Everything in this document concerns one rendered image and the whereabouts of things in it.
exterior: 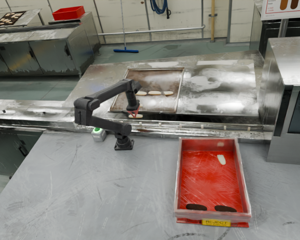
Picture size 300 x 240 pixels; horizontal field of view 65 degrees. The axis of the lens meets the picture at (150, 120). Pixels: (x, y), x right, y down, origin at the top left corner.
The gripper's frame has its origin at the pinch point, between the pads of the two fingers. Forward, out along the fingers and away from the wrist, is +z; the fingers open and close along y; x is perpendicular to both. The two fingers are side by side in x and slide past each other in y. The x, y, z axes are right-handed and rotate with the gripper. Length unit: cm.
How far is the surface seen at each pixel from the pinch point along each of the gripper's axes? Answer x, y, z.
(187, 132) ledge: -35.5, -6.6, 7.2
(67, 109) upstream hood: 58, 5, 1
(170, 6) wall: 45, 370, 25
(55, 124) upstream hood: 61, -9, 5
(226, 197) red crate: -59, -48, 11
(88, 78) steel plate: 75, 71, 12
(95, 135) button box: 24.2, -16.6, 5.3
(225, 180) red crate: -59, -38, 11
